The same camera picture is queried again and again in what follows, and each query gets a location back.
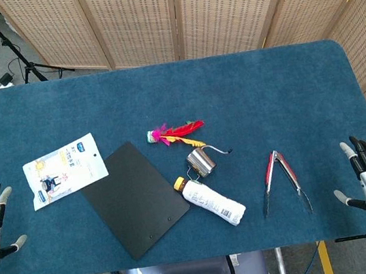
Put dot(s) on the black tripod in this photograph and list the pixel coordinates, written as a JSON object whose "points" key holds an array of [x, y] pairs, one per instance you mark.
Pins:
{"points": [[14, 48]]}

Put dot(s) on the white snack packet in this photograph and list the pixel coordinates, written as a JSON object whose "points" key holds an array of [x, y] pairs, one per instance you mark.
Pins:
{"points": [[64, 170]]}

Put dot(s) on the black power adapter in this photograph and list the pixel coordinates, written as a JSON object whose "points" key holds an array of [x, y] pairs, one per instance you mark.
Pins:
{"points": [[6, 80]]}

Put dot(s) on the steel gooseneck pouring kettle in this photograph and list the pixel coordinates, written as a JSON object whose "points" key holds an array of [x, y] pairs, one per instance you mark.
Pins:
{"points": [[202, 163]]}

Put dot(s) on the white bottle with yellow cap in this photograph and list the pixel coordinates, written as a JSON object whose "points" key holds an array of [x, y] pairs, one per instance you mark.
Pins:
{"points": [[209, 200]]}

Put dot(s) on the black clipboard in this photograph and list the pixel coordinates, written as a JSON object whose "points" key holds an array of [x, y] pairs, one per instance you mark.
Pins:
{"points": [[134, 199]]}

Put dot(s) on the red and steel tongs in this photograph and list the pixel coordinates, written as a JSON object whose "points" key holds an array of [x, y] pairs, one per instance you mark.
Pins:
{"points": [[283, 180]]}

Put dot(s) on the colourful feather shuttlecock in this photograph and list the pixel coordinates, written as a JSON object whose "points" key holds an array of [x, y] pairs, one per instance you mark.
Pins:
{"points": [[177, 133]]}

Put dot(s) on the wicker folding screen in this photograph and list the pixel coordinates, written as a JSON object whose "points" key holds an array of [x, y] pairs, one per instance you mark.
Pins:
{"points": [[205, 9]]}

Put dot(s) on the yellow floor tape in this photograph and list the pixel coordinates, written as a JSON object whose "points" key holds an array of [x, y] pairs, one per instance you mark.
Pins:
{"points": [[325, 261]]}

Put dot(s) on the blue carpet table mat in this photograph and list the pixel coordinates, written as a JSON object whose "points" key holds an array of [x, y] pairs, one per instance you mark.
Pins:
{"points": [[234, 108]]}

